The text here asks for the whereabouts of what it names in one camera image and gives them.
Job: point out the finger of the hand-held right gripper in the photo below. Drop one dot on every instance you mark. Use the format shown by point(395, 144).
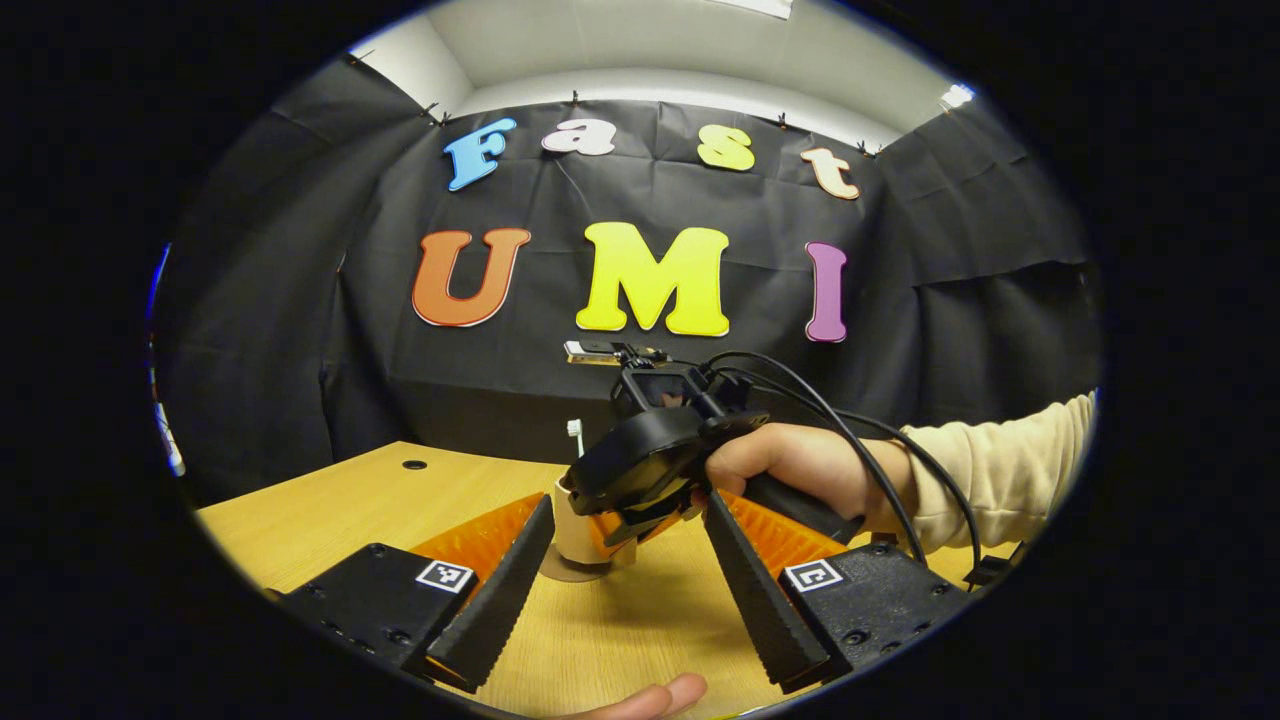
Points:
point(625, 525)

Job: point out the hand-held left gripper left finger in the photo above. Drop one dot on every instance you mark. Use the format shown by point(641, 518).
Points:
point(505, 590)

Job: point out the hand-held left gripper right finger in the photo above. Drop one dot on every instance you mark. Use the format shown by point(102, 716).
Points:
point(755, 590)

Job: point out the white toothbrush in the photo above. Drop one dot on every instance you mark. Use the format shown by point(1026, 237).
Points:
point(576, 438)

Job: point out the round brown coaster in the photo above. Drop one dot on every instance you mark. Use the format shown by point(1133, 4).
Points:
point(575, 574)

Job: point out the wooden desktop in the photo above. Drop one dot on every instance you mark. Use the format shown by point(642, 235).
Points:
point(330, 510)

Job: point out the black backdrop cloth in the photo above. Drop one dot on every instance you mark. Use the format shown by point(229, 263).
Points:
point(600, 400)

